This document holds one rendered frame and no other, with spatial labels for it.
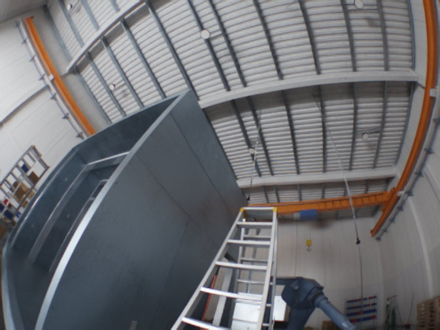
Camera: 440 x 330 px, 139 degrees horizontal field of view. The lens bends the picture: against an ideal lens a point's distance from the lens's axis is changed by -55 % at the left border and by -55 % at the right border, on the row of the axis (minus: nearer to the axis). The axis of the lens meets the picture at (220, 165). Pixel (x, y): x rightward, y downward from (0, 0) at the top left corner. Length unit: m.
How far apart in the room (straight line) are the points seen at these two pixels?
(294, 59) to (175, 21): 4.57
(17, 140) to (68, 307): 8.88
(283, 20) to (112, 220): 6.71
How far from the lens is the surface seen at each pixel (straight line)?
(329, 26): 6.95
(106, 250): 1.17
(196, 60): 7.48
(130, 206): 1.23
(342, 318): 2.18
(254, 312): 8.12
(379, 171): 10.49
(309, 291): 2.38
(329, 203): 10.14
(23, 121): 9.90
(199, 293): 1.17
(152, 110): 2.37
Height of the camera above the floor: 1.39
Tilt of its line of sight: 43 degrees up
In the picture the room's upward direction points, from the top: 18 degrees clockwise
